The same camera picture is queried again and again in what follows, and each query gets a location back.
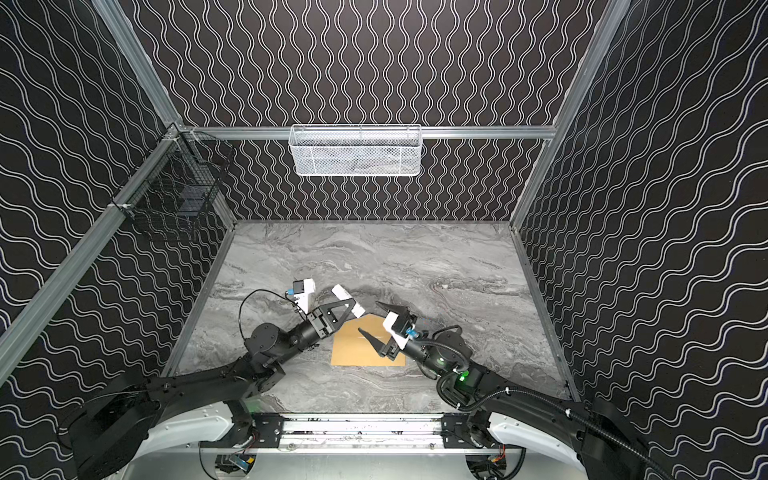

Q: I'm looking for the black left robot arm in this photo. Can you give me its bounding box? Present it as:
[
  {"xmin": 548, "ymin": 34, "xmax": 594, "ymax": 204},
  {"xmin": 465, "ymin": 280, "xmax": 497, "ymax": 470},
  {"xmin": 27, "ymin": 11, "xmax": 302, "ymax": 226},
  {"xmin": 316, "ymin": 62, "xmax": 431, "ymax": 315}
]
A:
[{"xmin": 66, "ymin": 298, "xmax": 365, "ymax": 479}]

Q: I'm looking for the brown paper envelope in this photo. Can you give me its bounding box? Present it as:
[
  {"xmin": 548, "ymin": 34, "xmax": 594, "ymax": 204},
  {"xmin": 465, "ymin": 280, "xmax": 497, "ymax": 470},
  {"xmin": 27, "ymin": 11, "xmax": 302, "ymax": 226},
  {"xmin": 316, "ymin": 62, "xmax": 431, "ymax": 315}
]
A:
[{"xmin": 331, "ymin": 314, "xmax": 406, "ymax": 367}]

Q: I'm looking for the aluminium frame corner post left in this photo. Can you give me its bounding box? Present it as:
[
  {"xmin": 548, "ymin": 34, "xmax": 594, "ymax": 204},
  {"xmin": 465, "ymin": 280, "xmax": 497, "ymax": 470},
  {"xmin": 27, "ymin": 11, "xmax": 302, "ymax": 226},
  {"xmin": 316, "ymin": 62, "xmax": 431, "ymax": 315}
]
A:
[{"xmin": 92, "ymin": 0, "xmax": 183, "ymax": 126}]

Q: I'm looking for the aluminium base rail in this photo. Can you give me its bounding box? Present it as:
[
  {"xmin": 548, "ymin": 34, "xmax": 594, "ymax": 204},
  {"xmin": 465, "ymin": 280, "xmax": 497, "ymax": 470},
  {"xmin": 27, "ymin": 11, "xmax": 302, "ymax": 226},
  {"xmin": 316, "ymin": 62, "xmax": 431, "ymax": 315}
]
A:
[{"xmin": 119, "ymin": 411, "xmax": 607, "ymax": 455}]

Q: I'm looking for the black wire basket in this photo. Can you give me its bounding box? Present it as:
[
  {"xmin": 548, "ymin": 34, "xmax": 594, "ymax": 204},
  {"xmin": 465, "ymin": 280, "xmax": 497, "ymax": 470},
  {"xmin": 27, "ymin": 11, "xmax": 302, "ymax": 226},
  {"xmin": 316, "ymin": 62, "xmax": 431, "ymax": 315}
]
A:
[{"xmin": 118, "ymin": 131, "xmax": 234, "ymax": 243}]

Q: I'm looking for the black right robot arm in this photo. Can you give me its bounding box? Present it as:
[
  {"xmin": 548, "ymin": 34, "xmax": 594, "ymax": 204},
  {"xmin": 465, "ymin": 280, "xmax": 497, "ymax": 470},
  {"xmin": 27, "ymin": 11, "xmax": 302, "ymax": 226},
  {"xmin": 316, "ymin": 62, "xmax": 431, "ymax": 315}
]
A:
[{"xmin": 365, "ymin": 302, "xmax": 656, "ymax": 479}]

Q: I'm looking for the aluminium left side rail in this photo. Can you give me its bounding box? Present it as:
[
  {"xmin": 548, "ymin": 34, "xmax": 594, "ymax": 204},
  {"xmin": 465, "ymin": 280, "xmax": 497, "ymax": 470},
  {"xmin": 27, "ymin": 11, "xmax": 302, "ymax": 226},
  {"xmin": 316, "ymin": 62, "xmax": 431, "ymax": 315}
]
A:
[{"xmin": 1, "ymin": 125, "xmax": 180, "ymax": 381}]

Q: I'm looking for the aluminium frame corner post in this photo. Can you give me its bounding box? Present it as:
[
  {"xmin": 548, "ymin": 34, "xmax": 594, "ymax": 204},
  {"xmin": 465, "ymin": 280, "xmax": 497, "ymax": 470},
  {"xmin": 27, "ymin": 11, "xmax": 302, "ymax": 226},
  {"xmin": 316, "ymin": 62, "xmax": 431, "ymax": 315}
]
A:
[
  {"xmin": 92, "ymin": 0, "xmax": 183, "ymax": 126},
  {"xmin": 510, "ymin": 0, "xmax": 631, "ymax": 231}
]

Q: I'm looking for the white wire mesh basket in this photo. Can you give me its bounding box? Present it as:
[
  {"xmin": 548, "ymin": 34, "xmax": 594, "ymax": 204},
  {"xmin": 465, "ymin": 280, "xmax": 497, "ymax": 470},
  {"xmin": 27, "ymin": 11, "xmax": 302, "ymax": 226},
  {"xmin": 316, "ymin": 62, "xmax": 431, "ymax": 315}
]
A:
[{"xmin": 288, "ymin": 124, "xmax": 424, "ymax": 177}]

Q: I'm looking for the aluminium back crossbar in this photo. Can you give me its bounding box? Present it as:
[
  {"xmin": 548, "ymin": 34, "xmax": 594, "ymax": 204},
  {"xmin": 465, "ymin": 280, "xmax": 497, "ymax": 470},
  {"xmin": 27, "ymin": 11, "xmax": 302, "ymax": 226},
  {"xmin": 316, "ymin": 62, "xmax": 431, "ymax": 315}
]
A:
[{"xmin": 185, "ymin": 125, "xmax": 556, "ymax": 141}]

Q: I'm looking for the thin black left cable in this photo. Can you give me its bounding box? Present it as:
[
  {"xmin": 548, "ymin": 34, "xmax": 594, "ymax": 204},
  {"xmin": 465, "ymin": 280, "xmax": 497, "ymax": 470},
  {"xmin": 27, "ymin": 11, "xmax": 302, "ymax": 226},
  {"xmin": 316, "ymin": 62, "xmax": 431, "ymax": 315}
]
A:
[{"xmin": 237, "ymin": 288, "xmax": 298, "ymax": 343}]

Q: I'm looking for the aluminium frame corner post right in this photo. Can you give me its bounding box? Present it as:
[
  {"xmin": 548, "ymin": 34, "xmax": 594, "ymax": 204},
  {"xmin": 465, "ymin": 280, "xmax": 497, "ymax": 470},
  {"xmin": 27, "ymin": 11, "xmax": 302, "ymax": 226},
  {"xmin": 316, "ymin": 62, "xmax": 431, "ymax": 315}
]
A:
[{"xmin": 510, "ymin": 0, "xmax": 631, "ymax": 231}]

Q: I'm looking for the white glue stick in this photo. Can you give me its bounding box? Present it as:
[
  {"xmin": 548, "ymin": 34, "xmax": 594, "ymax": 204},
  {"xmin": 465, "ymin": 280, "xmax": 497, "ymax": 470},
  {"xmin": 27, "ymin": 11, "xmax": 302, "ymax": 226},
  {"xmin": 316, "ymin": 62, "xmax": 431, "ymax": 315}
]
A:
[{"xmin": 332, "ymin": 284, "xmax": 365, "ymax": 318}]

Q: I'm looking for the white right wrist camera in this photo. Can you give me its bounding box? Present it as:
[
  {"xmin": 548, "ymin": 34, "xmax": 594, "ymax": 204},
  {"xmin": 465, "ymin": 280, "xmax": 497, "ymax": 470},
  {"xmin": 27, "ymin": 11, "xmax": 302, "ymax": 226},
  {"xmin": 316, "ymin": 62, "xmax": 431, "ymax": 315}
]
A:
[{"xmin": 383, "ymin": 325, "xmax": 415, "ymax": 338}]

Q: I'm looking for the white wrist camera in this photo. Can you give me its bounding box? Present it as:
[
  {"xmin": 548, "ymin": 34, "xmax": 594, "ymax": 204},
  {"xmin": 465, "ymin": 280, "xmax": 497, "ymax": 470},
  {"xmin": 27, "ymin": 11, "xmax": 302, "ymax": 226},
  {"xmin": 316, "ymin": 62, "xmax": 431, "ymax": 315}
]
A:
[
  {"xmin": 383, "ymin": 325, "xmax": 415, "ymax": 338},
  {"xmin": 286, "ymin": 278, "xmax": 316, "ymax": 314}
]

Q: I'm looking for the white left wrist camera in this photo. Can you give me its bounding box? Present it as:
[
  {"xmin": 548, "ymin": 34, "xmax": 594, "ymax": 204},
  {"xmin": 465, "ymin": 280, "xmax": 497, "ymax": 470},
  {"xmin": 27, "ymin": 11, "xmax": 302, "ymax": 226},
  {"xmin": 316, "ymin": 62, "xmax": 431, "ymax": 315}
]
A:
[{"xmin": 286, "ymin": 278, "xmax": 316, "ymax": 314}]

